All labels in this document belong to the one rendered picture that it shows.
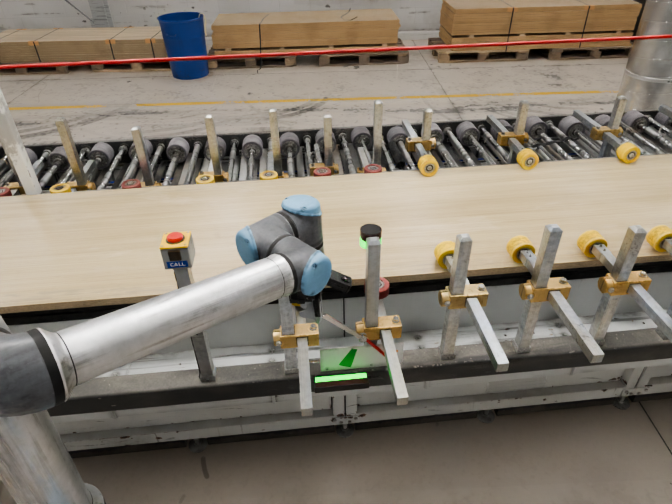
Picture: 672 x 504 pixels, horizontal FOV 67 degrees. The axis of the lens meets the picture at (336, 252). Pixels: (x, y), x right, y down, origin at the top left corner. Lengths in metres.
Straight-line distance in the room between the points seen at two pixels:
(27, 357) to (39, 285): 1.12
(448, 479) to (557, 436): 0.54
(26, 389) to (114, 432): 1.56
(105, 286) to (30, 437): 0.84
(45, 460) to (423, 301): 1.21
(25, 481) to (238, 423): 1.22
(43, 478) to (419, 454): 1.56
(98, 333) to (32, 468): 0.34
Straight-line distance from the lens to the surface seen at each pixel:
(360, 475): 2.25
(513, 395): 2.37
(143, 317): 0.86
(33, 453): 1.08
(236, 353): 1.84
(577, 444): 2.52
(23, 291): 1.92
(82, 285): 1.85
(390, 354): 1.47
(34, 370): 0.80
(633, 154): 2.66
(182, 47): 6.88
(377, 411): 2.22
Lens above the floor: 1.94
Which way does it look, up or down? 36 degrees down
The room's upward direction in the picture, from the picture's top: 1 degrees counter-clockwise
